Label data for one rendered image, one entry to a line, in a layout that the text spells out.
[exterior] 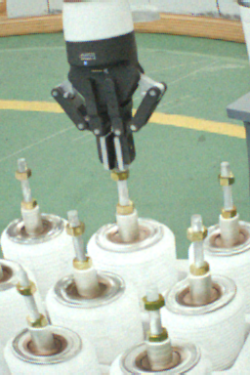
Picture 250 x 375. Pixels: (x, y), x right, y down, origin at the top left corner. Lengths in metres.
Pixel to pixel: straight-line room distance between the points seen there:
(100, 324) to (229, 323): 0.13
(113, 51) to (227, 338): 0.32
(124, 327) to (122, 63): 0.27
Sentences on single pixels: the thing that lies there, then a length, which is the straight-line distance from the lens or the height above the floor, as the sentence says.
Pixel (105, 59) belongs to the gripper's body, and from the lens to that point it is 0.80.
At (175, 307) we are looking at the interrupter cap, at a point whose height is 0.25.
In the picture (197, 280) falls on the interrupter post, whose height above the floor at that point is 0.28.
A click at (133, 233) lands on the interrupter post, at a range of 0.91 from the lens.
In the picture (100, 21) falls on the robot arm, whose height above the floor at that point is 0.51.
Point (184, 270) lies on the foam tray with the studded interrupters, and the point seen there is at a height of 0.18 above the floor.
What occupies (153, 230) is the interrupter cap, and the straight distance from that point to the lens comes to 0.92.
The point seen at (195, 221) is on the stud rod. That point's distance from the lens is 0.74.
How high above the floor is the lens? 0.67
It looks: 24 degrees down
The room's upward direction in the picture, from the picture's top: 8 degrees counter-clockwise
